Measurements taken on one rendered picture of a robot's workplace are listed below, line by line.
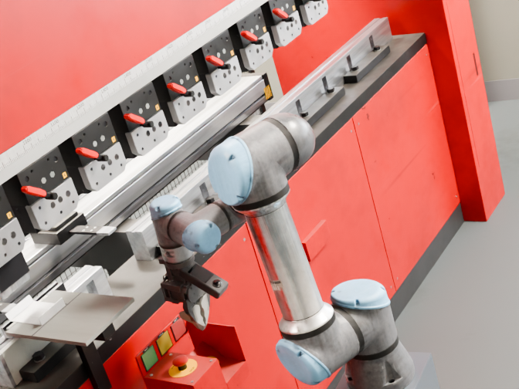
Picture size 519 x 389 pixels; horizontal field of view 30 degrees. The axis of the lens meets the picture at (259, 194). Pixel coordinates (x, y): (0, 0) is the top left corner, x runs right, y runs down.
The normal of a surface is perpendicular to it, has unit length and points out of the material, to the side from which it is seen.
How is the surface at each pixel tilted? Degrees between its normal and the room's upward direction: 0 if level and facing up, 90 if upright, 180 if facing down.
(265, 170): 87
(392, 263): 90
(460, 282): 0
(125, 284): 0
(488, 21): 90
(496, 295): 0
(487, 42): 90
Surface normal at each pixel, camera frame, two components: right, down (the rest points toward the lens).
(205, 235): 0.63, 0.24
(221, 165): -0.77, 0.36
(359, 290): -0.17, -0.93
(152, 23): 0.82, 0.01
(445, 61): -0.50, 0.48
